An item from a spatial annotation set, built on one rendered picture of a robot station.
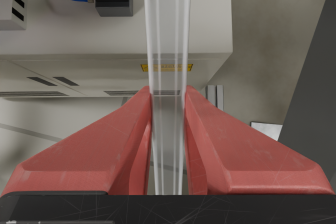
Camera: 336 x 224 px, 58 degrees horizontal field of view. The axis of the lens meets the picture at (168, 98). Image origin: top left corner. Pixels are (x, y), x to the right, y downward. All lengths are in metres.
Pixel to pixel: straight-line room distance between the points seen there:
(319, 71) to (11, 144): 1.10
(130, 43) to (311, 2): 0.92
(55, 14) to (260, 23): 0.83
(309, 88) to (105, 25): 0.35
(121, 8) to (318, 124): 0.33
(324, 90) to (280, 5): 1.06
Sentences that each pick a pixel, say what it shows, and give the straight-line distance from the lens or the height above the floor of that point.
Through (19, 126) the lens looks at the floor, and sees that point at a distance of 1.18.
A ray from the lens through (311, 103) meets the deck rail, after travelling 0.19.
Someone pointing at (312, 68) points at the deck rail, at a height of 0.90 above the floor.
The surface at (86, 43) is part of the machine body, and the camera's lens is 0.48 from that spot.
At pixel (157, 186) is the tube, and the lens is 0.16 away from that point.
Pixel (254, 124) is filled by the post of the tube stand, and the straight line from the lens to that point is 1.10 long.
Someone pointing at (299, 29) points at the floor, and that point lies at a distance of 1.22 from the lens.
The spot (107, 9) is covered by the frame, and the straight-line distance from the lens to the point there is 0.46.
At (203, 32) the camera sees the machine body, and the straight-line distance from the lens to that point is 0.47.
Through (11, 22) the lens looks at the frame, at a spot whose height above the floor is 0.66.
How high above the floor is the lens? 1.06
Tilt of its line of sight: 84 degrees down
